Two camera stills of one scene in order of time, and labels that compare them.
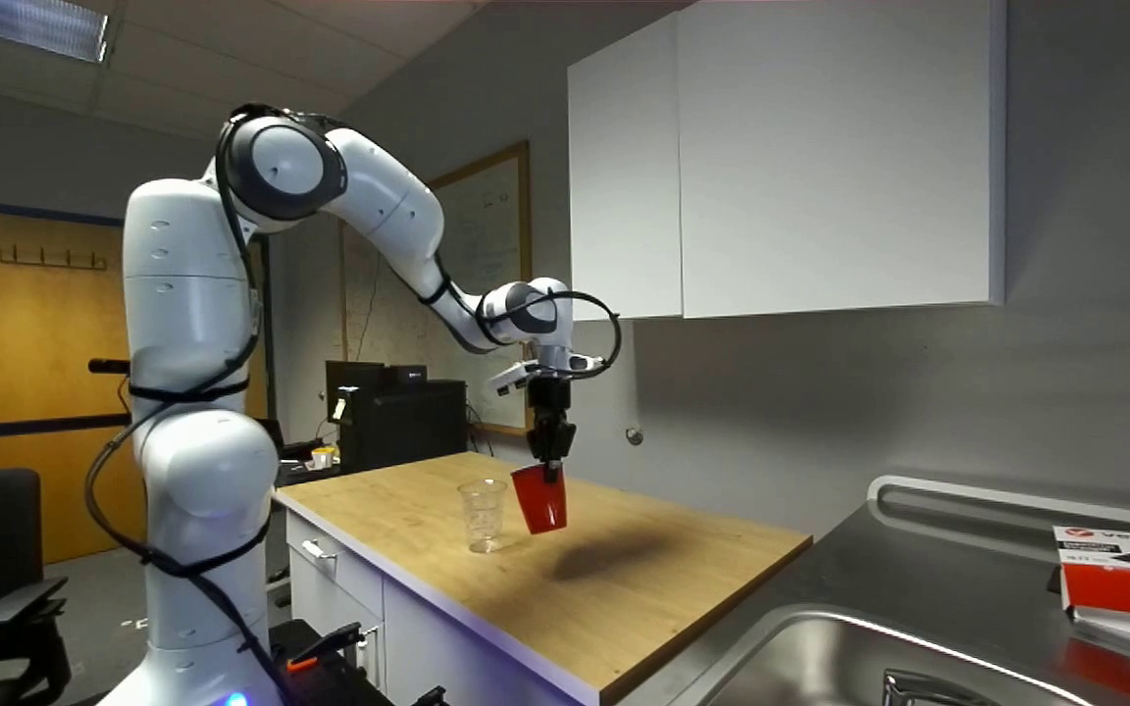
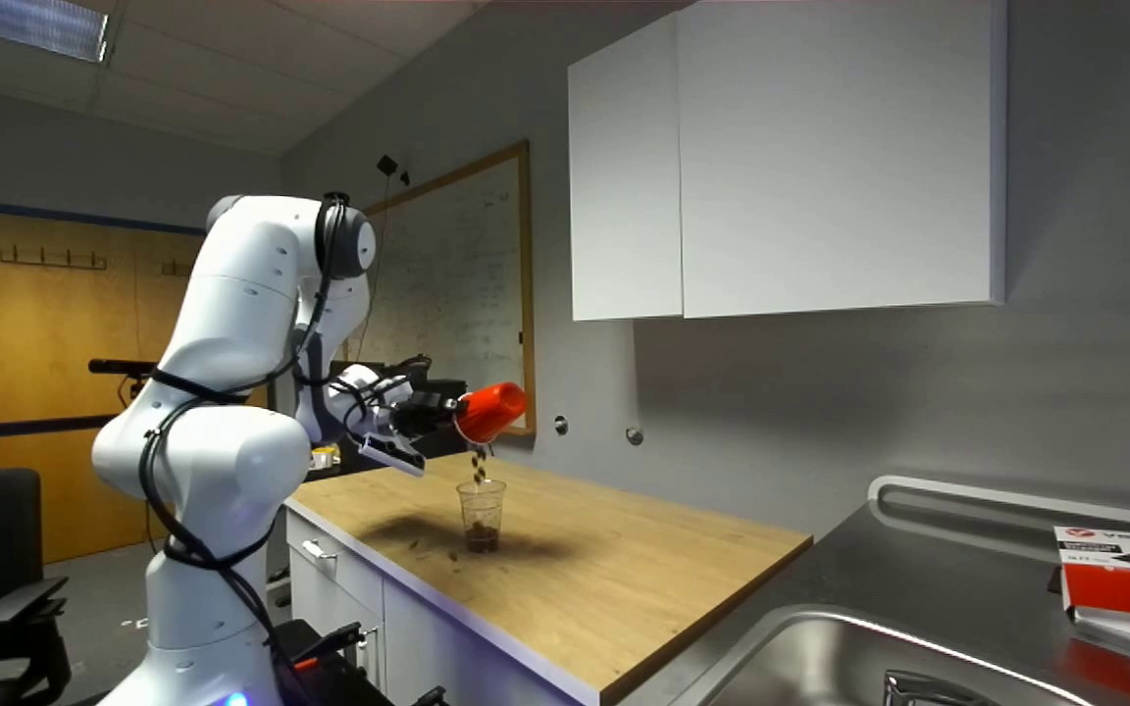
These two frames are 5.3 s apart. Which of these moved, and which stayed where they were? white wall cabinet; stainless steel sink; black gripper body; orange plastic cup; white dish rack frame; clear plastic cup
Moved: black gripper body; orange plastic cup
Stayed: clear plastic cup; white wall cabinet; white dish rack frame; stainless steel sink
